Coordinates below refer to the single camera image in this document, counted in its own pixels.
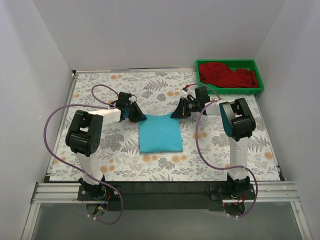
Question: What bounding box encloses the turquoise t shirt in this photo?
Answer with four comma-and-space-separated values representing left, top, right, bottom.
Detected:
138, 113, 183, 154

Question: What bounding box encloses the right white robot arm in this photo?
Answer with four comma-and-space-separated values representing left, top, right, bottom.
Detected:
170, 85, 256, 199

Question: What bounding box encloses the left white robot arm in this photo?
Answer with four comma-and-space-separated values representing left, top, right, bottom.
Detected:
65, 92, 147, 200

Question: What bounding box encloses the floral tablecloth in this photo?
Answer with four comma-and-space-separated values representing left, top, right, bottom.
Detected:
49, 70, 285, 183

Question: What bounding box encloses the red t shirt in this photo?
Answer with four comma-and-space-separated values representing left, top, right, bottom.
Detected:
198, 62, 259, 88

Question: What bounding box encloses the green plastic bin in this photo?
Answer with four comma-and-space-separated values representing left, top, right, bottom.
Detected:
195, 59, 264, 95

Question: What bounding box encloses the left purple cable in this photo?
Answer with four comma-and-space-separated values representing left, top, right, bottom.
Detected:
43, 84, 124, 225

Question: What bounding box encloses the purple cable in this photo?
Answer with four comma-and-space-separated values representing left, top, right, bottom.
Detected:
43, 84, 124, 225
186, 82, 258, 219

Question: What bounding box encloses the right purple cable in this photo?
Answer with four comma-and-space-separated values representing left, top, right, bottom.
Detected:
186, 82, 258, 219

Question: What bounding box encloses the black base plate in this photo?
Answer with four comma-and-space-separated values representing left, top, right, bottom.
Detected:
77, 181, 257, 212

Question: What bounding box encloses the aluminium front rail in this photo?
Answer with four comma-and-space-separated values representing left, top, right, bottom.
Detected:
32, 181, 300, 203

